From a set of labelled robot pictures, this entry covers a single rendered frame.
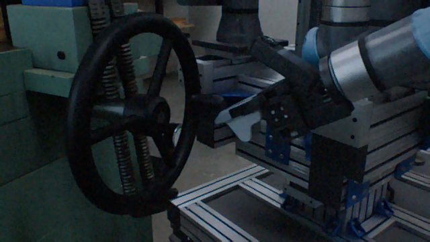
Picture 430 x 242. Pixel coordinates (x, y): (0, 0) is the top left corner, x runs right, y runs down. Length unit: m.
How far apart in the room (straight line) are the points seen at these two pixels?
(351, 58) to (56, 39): 0.40
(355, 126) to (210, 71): 0.48
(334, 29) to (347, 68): 0.13
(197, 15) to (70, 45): 4.09
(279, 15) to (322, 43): 3.43
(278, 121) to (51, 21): 0.35
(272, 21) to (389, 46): 3.62
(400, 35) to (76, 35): 0.41
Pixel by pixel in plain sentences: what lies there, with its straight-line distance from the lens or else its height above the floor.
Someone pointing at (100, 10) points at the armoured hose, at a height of 0.96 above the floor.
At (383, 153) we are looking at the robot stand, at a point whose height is 0.64.
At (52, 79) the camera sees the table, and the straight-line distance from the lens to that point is 0.59.
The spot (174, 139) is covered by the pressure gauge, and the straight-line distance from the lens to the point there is 0.86.
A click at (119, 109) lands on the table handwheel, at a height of 0.82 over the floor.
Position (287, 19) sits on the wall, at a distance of 4.03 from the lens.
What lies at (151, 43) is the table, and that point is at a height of 0.87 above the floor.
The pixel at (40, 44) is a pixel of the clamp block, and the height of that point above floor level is 0.91.
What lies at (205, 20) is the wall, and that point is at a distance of 4.57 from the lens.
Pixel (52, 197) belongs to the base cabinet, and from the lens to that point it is 0.72.
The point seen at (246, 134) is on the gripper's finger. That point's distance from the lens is 0.60.
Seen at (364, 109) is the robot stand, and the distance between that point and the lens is 0.78.
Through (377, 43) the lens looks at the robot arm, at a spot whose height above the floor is 0.92.
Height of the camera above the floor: 0.99
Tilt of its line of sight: 19 degrees down
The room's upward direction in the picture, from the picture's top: straight up
